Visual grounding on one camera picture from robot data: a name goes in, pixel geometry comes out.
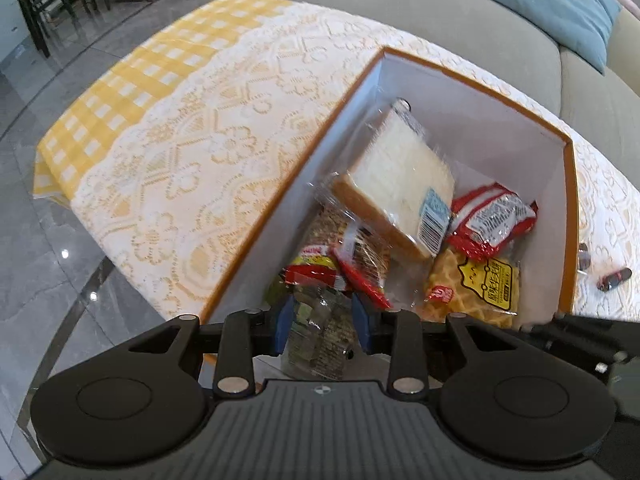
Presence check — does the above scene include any yellow waffle packet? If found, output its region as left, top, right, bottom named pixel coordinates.
left=416, top=247, right=520, bottom=328

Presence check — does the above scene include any grey green sofa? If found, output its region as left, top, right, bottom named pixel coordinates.
left=196, top=0, right=640, bottom=172

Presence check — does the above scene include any dark sausage stick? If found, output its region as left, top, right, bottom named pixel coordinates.
left=597, top=268, right=632, bottom=292

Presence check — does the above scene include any bagged sliced bread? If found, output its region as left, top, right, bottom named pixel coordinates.
left=321, top=99, right=456, bottom=261

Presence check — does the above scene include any lace yellow checked tablecloth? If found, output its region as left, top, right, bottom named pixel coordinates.
left=34, top=0, right=639, bottom=318

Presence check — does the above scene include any orange white storage box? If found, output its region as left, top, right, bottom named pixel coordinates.
left=202, top=48, right=578, bottom=323

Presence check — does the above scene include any red noodle snack packet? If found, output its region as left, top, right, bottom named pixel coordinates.
left=446, top=182, right=538, bottom=260

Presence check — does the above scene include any round chocolate cake packet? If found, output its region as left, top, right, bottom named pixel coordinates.
left=577, top=243, right=591, bottom=273

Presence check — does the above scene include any blue cushion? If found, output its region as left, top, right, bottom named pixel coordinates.
left=494, top=0, right=622, bottom=73

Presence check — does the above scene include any clear bagged nut bar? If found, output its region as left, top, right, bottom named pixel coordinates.
left=267, top=205, right=390, bottom=380

